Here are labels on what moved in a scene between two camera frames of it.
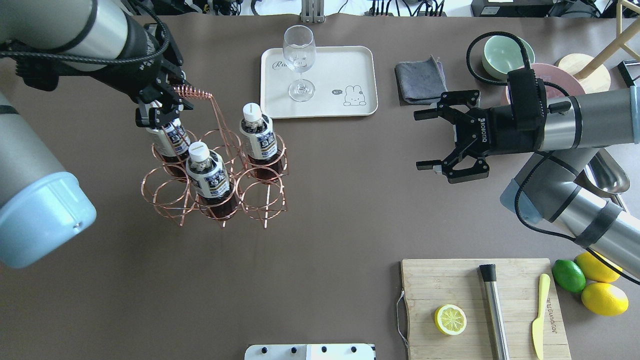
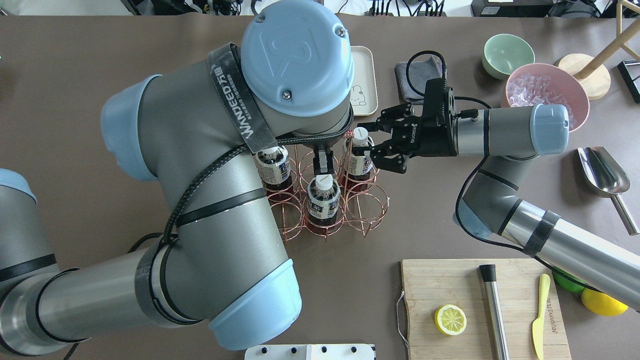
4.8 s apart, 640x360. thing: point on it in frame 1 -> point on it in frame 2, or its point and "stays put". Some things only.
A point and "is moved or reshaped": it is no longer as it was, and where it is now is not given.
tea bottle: [257, 131] is moved or reshaped
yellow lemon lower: [605, 299] stays put
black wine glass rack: [629, 70] stays put
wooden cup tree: [592, 76] stays put
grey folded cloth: [420, 83] stays put
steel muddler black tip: [488, 273] stays put
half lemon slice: [450, 319] stays put
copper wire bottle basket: [200, 169] is moved or reshaped
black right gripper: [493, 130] -> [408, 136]
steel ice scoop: [603, 175] stays put
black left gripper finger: [153, 121] -> [323, 161]
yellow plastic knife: [538, 324] stays put
